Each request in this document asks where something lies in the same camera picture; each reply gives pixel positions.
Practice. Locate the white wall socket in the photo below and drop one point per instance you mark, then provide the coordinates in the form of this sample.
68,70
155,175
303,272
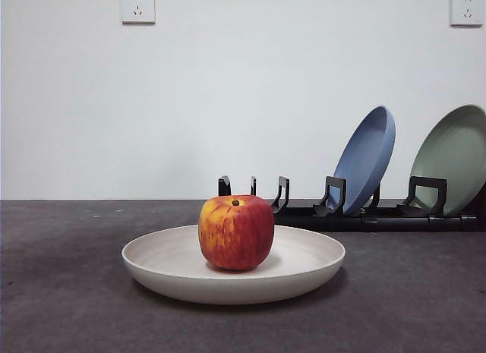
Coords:
466,9
138,7

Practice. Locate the pale yellow plate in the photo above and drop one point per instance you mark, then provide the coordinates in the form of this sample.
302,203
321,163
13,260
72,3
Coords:
159,269

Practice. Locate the black plate rack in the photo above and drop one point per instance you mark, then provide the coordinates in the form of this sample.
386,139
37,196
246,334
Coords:
379,224

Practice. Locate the blue plate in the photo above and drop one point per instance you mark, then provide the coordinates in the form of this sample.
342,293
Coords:
364,159

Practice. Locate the green plate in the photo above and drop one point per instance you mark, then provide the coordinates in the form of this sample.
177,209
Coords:
455,155

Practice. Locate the red yellow apple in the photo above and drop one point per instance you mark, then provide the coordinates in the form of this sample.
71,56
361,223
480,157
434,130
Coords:
235,235

